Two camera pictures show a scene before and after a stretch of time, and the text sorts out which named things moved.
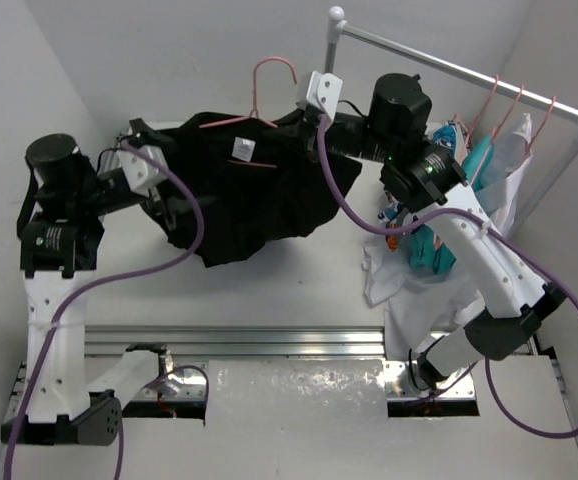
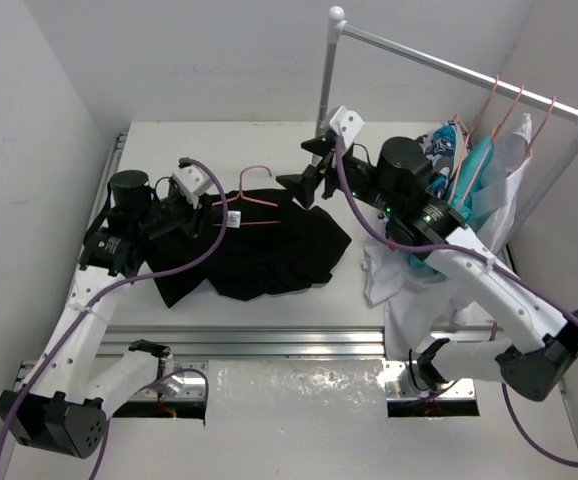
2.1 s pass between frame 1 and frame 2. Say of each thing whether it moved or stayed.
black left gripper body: moved
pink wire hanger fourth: stayed
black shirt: moved
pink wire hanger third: stayed
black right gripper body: moved
